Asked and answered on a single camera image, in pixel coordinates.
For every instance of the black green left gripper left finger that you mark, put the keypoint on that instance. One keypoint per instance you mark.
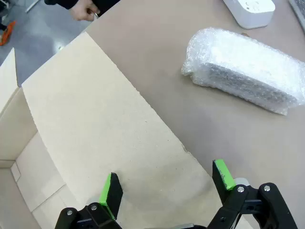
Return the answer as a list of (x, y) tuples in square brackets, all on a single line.
[(112, 195)]

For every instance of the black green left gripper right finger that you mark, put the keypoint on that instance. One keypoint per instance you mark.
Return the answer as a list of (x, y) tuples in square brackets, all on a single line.
[(238, 205)]

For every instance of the bubble clock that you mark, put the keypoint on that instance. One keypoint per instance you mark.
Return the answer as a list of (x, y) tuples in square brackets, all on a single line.
[(238, 64)]

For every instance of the white power strip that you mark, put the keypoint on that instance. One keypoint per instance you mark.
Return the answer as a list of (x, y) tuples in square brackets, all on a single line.
[(250, 14)]

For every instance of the person's right forearm black sleeve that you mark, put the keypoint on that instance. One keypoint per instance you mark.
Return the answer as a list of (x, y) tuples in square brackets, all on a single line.
[(59, 3)]

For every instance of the person's right hand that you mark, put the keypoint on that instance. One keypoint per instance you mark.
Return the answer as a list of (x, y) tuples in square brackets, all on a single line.
[(83, 12)]

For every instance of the open brown cardboard box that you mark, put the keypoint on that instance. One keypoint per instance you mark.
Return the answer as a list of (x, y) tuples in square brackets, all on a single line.
[(95, 107)]

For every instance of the person in black jacket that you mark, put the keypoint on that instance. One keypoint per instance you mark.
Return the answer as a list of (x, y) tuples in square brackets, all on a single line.
[(107, 4)]

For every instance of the orange cloth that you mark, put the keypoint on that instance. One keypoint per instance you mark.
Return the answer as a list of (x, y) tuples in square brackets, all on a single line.
[(7, 33)]

